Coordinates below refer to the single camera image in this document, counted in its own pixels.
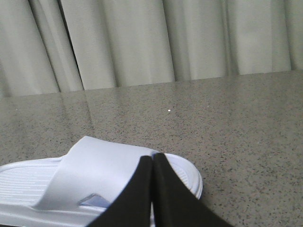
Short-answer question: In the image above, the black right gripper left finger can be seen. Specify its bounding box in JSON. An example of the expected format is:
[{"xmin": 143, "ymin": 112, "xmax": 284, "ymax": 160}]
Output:
[{"xmin": 89, "ymin": 156, "xmax": 152, "ymax": 227}]

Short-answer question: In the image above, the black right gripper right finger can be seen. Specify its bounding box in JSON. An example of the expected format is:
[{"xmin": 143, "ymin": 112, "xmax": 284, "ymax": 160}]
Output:
[{"xmin": 153, "ymin": 153, "xmax": 230, "ymax": 227}]

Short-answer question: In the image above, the light blue slipper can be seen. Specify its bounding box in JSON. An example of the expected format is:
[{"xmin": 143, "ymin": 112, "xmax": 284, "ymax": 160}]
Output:
[{"xmin": 0, "ymin": 135, "xmax": 203, "ymax": 227}]

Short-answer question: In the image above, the white pleated curtain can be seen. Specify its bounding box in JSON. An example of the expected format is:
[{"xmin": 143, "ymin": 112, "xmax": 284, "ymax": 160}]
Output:
[{"xmin": 0, "ymin": 0, "xmax": 303, "ymax": 97}]

